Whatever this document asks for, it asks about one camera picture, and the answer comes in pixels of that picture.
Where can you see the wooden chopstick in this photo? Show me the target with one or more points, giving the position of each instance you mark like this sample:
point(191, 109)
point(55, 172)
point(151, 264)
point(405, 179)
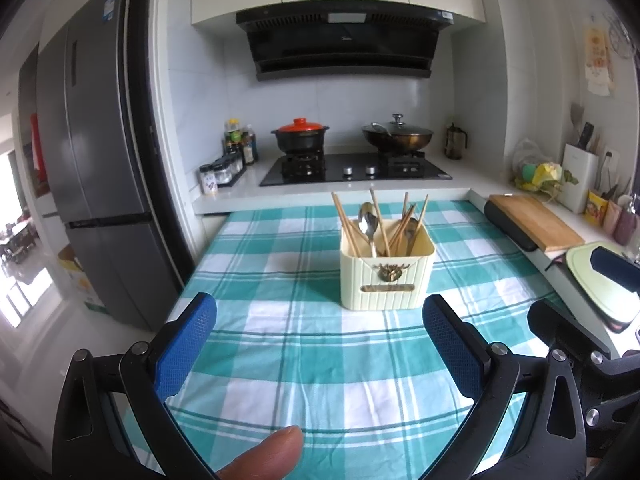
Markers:
point(405, 200)
point(341, 217)
point(424, 205)
point(371, 195)
point(347, 219)
point(407, 215)

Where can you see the yellow green plastic bag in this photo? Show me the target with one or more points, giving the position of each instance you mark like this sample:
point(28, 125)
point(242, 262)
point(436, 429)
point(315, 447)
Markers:
point(537, 170)

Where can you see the grey refrigerator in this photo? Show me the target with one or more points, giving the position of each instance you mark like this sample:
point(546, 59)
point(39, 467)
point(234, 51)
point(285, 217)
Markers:
point(100, 160)

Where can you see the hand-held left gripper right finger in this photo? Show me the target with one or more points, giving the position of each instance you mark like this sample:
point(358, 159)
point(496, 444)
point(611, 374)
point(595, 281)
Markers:
point(455, 345)

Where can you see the black clay pot red lid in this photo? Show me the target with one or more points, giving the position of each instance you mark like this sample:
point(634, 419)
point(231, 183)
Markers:
point(300, 137)

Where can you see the clear spice jar black lid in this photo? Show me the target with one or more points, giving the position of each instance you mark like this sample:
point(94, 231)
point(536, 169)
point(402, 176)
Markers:
point(222, 174)
point(233, 167)
point(208, 180)

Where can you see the black range hood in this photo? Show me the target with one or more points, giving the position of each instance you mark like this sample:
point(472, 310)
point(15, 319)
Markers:
point(345, 45)

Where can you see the dining furniture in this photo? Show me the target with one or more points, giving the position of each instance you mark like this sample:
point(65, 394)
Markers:
point(17, 242)

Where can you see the cardboard box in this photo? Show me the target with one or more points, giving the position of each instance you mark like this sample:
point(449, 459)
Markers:
point(80, 280)

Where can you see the person's left hand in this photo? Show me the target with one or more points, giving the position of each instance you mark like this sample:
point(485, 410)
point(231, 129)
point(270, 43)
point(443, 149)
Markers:
point(270, 452)

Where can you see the grey spatula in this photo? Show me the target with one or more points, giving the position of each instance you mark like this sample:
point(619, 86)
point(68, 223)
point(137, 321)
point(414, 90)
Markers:
point(576, 115)

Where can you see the green cutting board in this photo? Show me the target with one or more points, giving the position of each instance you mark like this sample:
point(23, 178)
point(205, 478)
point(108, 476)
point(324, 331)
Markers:
point(580, 270)

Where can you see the hanging printed towel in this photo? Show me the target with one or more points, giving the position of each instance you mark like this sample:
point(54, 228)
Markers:
point(599, 60)

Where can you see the teal plaid tablecloth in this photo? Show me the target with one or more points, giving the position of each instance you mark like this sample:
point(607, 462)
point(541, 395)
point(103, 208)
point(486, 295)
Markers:
point(320, 360)

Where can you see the glass french press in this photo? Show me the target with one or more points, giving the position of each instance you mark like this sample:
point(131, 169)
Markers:
point(456, 142)

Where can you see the yellow printed box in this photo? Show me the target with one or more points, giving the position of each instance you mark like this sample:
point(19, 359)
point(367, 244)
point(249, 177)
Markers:
point(596, 207)

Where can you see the black glass gas hob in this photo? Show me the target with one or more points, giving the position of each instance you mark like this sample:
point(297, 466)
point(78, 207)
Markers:
point(355, 172)

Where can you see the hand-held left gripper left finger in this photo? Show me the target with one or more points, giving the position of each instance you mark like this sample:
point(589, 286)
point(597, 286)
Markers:
point(185, 340)

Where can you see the red hanging item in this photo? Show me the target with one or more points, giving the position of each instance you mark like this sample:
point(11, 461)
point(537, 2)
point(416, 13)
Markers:
point(36, 145)

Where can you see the wok with glass lid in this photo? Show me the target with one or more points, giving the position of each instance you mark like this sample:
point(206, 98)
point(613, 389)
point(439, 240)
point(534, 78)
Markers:
point(397, 137)

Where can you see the cream ribbed utensil holder box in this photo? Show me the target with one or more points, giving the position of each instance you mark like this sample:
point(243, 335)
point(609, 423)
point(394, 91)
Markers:
point(385, 280)

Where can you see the white knife block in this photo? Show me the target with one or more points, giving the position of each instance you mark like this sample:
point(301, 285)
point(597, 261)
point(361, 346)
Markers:
point(577, 180)

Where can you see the wooden cutting board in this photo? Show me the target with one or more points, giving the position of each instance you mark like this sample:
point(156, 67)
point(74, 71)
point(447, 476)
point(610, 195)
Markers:
point(540, 220)

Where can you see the yellow cap condiment bottle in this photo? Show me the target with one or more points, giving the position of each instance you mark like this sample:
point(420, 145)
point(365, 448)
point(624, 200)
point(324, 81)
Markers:
point(232, 140)

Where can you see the mauve cup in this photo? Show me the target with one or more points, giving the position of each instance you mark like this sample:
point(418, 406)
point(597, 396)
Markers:
point(625, 227)

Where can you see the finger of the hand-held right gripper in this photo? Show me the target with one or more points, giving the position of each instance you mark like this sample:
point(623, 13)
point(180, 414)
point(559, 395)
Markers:
point(617, 270)
point(565, 322)

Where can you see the black padded roll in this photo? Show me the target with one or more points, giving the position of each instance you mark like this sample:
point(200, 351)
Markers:
point(507, 225)

